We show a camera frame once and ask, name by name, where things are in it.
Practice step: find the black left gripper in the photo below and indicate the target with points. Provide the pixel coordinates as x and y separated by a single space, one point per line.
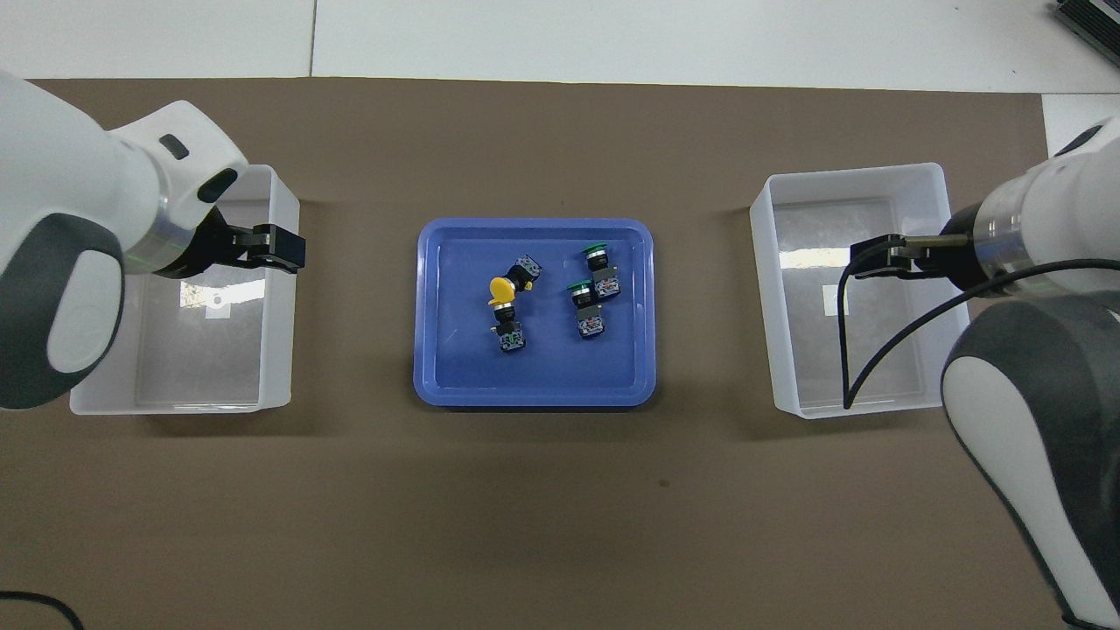
206 254

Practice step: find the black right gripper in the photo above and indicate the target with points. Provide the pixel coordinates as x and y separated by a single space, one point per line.
958 262

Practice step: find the yellow push button switch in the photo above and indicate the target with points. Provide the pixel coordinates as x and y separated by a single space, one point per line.
501 289
510 337

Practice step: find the green push button switch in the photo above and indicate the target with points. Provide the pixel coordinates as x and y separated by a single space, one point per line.
605 284
591 325

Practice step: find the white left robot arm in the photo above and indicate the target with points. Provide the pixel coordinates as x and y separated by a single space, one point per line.
70 175

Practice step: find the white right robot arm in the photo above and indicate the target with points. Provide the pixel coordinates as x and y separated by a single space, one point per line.
1050 201

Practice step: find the white paper label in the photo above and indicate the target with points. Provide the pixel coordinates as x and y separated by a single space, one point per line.
836 300
216 308

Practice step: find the translucent white plastic box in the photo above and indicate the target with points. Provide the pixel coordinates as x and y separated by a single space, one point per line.
875 350
201 367

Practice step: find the dark ribbed device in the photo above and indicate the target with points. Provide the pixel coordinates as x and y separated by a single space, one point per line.
1094 22

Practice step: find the blue plastic tray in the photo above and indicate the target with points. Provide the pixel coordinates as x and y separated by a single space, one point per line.
542 367

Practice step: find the brown table mat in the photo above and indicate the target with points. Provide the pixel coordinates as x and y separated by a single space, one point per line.
525 507

